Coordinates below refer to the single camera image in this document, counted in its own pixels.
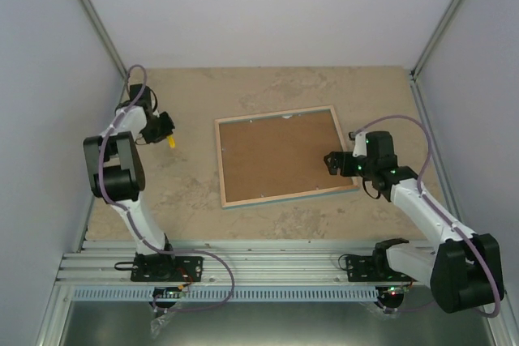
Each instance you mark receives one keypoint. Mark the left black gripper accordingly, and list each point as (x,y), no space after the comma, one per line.
(169,127)

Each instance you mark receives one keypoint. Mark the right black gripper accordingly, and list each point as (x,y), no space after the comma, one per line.
(336,156)

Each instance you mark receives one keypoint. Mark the yellow handled screwdriver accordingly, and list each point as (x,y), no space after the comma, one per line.
(171,142)

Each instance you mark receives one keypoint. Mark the teal wooden picture frame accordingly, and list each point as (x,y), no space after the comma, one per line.
(279,156)

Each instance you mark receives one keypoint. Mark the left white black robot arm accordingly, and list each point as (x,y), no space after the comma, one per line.
(115,170)

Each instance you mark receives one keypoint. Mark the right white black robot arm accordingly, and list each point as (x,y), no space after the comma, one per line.
(463,269)

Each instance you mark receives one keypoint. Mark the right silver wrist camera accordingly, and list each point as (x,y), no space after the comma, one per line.
(360,143)

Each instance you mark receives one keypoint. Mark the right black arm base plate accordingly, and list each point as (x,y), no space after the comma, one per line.
(360,268)

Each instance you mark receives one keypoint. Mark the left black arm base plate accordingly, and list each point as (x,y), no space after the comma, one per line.
(167,268)

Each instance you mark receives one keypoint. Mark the aluminium rail platform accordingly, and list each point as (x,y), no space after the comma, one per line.
(253,263)

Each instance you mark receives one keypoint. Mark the left aluminium corner post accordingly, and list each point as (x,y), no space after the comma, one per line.
(103,35)

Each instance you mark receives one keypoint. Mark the aluminium corner post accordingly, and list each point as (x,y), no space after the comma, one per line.
(440,29)
(103,35)

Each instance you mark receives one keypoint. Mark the grey slotted cable duct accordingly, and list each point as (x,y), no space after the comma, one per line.
(214,294)

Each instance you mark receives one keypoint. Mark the right aluminium corner post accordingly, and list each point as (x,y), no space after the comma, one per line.
(440,29)

